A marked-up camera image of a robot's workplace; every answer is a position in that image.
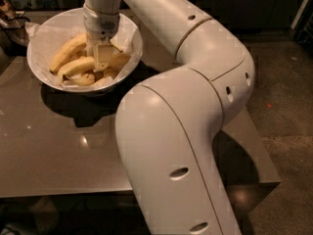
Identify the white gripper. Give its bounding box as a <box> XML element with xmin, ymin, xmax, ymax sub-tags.
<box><xmin>83</xmin><ymin>4</ymin><xmax>120</xmax><ymax>71</ymax></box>

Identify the yellow banana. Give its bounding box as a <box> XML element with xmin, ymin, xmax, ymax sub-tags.
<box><xmin>49</xmin><ymin>33</ymin><xmax>86</xmax><ymax>72</ymax></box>
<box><xmin>58</xmin><ymin>53</ymin><xmax>130</xmax><ymax>79</ymax></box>

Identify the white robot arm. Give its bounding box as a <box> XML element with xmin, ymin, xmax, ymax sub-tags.
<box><xmin>84</xmin><ymin>0</ymin><xmax>255</xmax><ymax>235</ymax></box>

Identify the small right bottom banana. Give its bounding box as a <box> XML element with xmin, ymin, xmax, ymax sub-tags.
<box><xmin>94</xmin><ymin>68</ymin><xmax>118</xmax><ymax>86</ymax></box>

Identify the small banana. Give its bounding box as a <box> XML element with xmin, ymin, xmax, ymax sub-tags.
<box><xmin>69</xmin><ymin>73</ymin><xmax>96</xmax><ymax>86</ymax></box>
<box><xmin>94</xmin><ymin>68</ymin><xmax>118</xmax><ymax>86</ymax></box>

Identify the small left bottom banana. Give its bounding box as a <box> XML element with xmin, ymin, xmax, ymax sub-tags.
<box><xmin>69</xmin><ymin>73</ymin><xmax>96</xmax><ymax>86</ymax></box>

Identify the white bowl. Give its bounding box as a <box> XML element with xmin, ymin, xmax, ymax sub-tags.
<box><xmin>26</xmin><ymin>6</ymin><xmax>145</xmax><ymax>96</ymax></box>

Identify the white paper liner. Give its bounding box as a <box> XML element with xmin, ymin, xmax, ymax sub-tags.
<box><xmin>24</xmin><ymin>7</ymin><xmax>142</xmax><ymax>90</ymax></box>

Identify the dark clutter with cables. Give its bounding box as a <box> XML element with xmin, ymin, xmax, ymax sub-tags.
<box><xmin>0</xmin><ymin>0</ymin><xmax>30</xmax><ymax>47</ymax></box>

